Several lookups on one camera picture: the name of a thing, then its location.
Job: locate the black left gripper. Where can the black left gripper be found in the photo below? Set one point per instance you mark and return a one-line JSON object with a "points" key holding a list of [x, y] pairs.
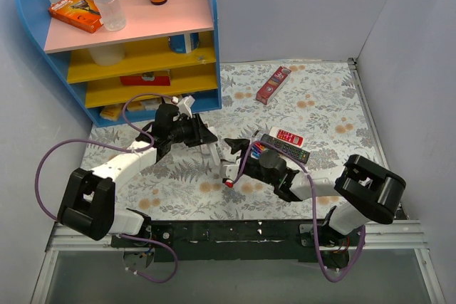
{"points": [[198, 130]]}

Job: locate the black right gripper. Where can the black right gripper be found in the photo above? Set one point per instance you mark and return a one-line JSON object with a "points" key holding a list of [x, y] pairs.
{"points": [[246, 156]]}

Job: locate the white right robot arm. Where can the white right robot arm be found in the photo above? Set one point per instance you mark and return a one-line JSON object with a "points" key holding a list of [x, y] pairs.
{"points": [[371, 192]]}

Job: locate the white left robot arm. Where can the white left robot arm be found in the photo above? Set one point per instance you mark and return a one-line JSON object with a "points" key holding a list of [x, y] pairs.
{"points": [[89, 202]]}

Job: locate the black remote control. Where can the black remote control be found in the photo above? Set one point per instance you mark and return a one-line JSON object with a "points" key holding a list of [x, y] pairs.
{"points": [[292, 146]]}

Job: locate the purple battery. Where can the purple battery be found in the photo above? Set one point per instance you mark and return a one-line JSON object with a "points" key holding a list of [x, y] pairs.
{"points": [[258, 148]]}

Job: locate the red toothpaste box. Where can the red toothpaste box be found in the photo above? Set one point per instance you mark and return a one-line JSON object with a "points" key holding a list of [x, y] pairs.
{"points": [[273, 85]]}

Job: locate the floral table mat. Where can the floral table mat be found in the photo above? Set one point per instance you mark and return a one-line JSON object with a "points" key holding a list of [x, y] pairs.
{"points": [[320, 102]]}

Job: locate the red box on shelf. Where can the red box on shelf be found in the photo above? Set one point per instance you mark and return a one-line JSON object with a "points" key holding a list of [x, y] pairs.
{"points": [[151, 78]]}

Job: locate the blue shelf unit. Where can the blue shelf unit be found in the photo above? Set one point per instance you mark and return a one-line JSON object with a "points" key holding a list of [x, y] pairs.
{"points": [[65, 50]]}

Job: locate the blue white can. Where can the blue white can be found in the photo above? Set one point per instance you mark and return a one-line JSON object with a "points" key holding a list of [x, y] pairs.
{"points": [[183, 43]]}

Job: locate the white cup on shelf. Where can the white cup on shelf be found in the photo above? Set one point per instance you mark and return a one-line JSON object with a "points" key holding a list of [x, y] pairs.
{"points": [[107, 55]]}

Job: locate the orange razor box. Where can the orange razor box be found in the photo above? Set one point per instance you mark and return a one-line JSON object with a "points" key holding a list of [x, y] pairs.
{"points": [[82, 14]]}

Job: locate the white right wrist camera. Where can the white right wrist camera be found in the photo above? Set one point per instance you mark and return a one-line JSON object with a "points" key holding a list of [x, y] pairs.
{"points": [[228, 172]]}

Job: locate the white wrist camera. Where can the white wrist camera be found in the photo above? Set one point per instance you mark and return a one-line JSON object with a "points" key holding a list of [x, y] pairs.
{"points": [[184, 105], [228, 172]]}

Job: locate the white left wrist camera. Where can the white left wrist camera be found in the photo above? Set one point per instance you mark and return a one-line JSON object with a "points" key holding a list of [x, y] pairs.
{"points": [[184, 105]]}

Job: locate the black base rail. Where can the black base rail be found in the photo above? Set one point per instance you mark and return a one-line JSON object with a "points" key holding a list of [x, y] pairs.
{"points": [[229, 240]]}

